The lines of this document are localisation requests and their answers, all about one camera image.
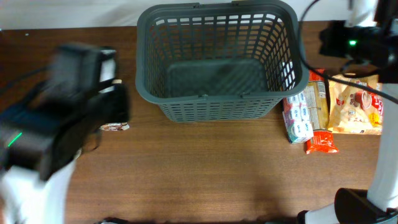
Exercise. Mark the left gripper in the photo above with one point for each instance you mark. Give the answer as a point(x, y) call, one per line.
point(124, 95)

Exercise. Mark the dark grey plastic basket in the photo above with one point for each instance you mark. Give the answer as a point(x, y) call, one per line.
point(209, 62)

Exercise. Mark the orange spaghetti pasta packet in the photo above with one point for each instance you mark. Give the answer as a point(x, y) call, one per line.
point(315, 93)

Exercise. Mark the yellow instant coffee bag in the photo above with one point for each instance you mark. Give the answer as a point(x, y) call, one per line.
point(354, 111)

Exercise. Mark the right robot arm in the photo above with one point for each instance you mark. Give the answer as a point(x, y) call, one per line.
point(367, 36)

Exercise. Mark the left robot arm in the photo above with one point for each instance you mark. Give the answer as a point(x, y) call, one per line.
point(44, 133)

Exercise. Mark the white blue tissue pack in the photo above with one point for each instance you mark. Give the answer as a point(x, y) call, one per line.
point(296, 117)

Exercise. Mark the brown pastry snack bag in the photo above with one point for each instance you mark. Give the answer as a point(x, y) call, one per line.
point(114, 124)

